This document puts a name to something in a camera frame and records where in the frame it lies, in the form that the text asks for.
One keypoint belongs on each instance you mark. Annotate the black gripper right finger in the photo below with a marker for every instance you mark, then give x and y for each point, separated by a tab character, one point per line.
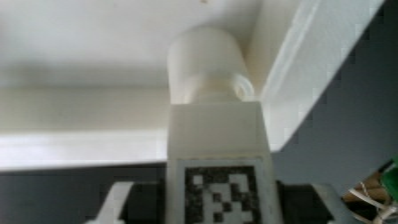
311	205

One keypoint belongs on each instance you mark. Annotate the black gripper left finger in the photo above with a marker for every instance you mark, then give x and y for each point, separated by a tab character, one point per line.
131	205

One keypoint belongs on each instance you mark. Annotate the white table leg with tag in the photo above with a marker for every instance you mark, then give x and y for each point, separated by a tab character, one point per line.
220	186

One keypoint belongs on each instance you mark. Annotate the white square tabletop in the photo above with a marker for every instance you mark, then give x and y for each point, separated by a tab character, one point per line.
83	83

